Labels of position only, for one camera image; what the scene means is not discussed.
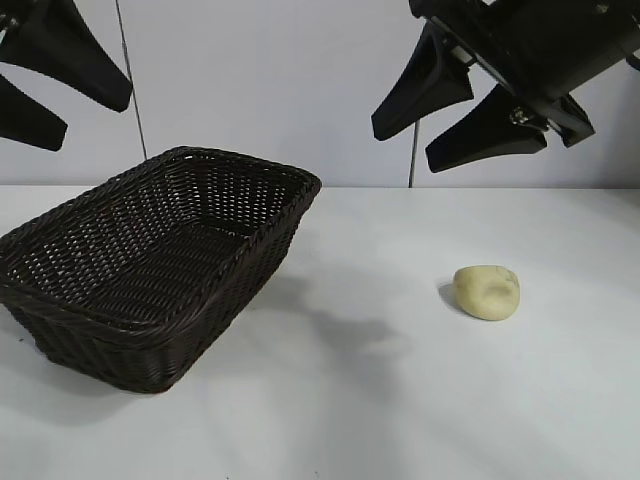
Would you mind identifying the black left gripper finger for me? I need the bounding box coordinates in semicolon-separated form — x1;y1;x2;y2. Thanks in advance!
0;74;69;152
0;0;134;114

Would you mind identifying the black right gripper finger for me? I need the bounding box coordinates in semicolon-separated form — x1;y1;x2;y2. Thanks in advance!
424;84;549;175
370;22;474;141

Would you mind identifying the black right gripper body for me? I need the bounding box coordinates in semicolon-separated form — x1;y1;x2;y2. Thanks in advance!
409;0;640;149

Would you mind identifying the pale yellow egg yolk pastry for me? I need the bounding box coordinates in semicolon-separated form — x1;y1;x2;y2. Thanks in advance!
453;264;521;321

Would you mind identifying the dark brown woven basket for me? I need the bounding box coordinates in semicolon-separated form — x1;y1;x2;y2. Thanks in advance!
0;145;323;396

